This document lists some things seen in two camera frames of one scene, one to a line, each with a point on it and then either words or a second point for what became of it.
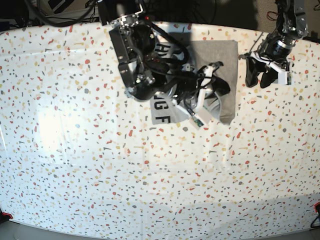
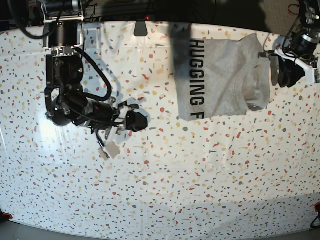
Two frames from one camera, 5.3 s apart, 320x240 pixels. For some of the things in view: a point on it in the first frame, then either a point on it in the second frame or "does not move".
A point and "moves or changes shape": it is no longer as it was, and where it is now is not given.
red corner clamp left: x=7 y=214 does not move
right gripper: x=273 y=52 to x=301 y=50
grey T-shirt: x=172 y=60 moves or changes shape
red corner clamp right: x=315 y=205 does not move
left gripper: x=191 y=90 to x=106 y=117
